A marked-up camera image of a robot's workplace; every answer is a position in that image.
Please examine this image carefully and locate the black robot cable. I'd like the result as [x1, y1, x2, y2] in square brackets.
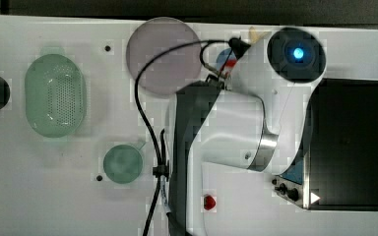
[134, 38, 240, 236]

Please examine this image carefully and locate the red plush ketchup bottle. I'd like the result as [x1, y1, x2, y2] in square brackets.
[221, 59, 237, 77]

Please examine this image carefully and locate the green perforated colander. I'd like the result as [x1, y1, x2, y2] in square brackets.
[25, 54, 86, 138]

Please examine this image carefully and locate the blue bowl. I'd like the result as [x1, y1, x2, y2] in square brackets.
[216, 48, 237, 69]

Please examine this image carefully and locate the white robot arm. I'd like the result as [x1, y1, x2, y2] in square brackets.
[165, 27, 326, 236]

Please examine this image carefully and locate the green cup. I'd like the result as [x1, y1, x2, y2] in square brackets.
[102, 142, 145, 184]

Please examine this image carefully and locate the grey round plate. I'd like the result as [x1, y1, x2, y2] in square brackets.
[126, 17, 201, 96]

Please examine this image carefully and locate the red emergency stop button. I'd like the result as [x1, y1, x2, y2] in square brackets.
[204, 195, 216, 210]

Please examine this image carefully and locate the silver toaster oven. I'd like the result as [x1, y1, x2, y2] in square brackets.
[272, 78, 378, 211]

